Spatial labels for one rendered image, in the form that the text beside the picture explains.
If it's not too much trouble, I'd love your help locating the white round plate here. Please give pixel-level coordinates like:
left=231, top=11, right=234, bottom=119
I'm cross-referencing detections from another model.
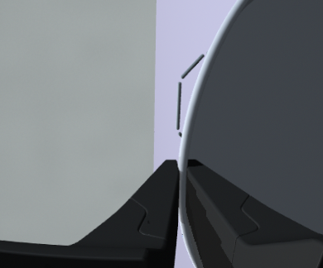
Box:
left=178, top=0, right=323, bottom=268

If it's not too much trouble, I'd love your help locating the grey wire dish rack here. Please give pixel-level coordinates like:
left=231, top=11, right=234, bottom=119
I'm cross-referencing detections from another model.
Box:
left=176, top=54, right=205, bottom=138

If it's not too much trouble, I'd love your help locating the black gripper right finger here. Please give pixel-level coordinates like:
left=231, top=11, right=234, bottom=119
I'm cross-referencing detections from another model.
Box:
left=186, top=160, right=323, bottom=268

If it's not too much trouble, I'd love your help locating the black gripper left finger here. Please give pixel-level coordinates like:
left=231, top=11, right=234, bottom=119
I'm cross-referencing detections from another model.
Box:
left=0, top=160, right=180, bottom=268

